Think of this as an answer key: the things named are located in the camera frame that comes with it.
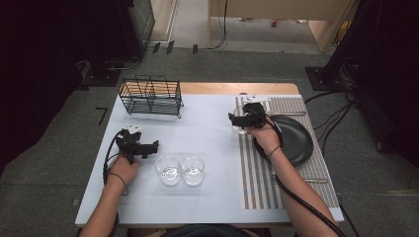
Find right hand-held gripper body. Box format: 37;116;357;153
240;94;269;130

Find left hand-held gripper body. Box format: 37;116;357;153
115;123;150;166

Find clear glass cup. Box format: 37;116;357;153
231;106;249;136
154;154;183;188
180;155;207;188

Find person's right hand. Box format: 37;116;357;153
246;121;284;163

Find person's left hand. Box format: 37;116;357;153
106;154;140;188

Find white table cover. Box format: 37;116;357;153
74;93;346;229

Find black round plate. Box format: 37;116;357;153
252;115;315;168

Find striped woven placemat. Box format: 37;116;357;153
233;95;341;210

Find black stand base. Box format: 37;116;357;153
304;65;351;92

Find person's dark clothing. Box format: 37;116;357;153
160;223;253;237

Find light wooden desk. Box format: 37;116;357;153
208;0;360;54

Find dark cabinet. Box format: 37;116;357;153
82;0;156;87

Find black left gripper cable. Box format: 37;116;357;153
101;129;128;186

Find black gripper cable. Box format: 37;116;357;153
245;108;348;237
101;129;128;186

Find black hair tie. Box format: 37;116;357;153
265;145;283;159
106;171;129;198

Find black wire rack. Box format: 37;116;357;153
118;74;185;119

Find black floor cables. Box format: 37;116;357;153
303;54;362;156

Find black hanging cable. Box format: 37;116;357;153
209;0;229;51

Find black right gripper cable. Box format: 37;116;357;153
245;108;348;237

